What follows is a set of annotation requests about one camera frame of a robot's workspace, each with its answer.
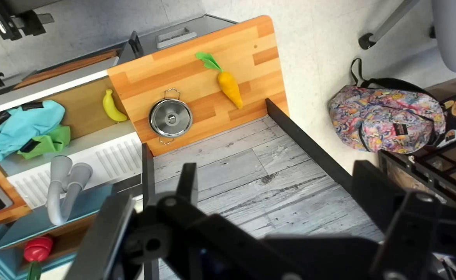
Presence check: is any silver pot lid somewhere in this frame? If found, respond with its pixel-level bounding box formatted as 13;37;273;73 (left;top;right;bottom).
148;97;195;139

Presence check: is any colourful floral backpack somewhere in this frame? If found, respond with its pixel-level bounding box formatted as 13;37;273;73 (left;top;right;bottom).
327;58;447;154

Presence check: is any teal cloth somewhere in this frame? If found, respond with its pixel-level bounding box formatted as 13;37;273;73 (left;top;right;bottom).
0;100;66;162

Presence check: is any black vertical frame post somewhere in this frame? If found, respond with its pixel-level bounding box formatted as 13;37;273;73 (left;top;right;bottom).
265;98;388;232

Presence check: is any wooden butcher block counter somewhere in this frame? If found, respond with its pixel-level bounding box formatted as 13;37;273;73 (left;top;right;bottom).
108;16;288;156

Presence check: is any yellow toy banana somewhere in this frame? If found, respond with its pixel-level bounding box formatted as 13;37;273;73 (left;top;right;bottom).
102;89;128;123

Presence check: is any teal planter box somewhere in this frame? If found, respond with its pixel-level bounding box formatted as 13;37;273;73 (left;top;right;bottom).
0;185;112;280

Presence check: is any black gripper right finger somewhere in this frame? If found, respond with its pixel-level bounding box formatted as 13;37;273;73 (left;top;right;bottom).
354;160;456;280

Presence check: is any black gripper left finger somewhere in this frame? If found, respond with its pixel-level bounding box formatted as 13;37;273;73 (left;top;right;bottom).
128;163;223;280

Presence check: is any orange plush carrot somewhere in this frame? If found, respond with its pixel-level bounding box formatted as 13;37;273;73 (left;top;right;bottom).
196;51;245;109

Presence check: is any grey toy faucet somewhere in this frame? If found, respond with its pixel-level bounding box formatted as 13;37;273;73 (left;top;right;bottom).
47;156;94;226

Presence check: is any green cloth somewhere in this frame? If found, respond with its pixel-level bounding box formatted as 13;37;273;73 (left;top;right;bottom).
17;125;72;160

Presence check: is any red toy radish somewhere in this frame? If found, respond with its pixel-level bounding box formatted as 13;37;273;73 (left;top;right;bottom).
24;235;55;280

